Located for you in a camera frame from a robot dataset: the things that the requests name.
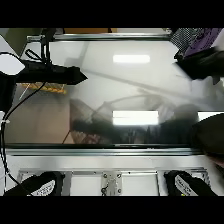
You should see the black cable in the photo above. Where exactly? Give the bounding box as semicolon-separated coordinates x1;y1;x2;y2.
0;81;48;190

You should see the silver frame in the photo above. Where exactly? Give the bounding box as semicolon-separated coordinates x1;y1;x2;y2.
4;32;215;197

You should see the purple garment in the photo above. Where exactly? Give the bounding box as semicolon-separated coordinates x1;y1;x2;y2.
184;28;224;58

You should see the grey checked garment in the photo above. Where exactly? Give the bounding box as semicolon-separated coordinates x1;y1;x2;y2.
169;28;204;53

